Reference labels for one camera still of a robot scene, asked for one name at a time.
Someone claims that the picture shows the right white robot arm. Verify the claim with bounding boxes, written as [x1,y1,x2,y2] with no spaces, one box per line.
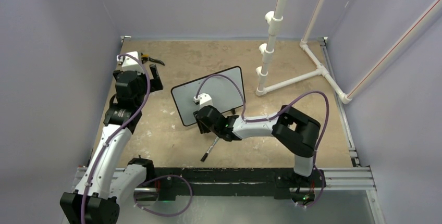
[193,105,324,186]

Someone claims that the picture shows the black framed whiteboard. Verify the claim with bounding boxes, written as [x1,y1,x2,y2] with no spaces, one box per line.
[171,66,245,127]

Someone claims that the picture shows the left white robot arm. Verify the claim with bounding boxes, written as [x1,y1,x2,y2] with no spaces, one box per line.
[60,65,164,223]

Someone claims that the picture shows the yellow black pliers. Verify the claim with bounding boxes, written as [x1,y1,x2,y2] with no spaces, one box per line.
[141,53,165,66]

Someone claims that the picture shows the white PVC pipe frame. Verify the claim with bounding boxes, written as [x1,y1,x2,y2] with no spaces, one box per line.
[254,0,442,105]

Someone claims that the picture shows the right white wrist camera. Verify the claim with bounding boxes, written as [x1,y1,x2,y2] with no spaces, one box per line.
[193,93,213,109]

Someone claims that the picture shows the aluminium extrusion frame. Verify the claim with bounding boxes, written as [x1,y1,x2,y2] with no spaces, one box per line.
[319,36,384,224]

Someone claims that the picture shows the white black marker pen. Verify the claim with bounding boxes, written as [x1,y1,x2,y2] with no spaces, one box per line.
[200,137,219,162]

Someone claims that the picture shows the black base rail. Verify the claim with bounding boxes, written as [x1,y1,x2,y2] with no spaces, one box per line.
[148,167,311,201]

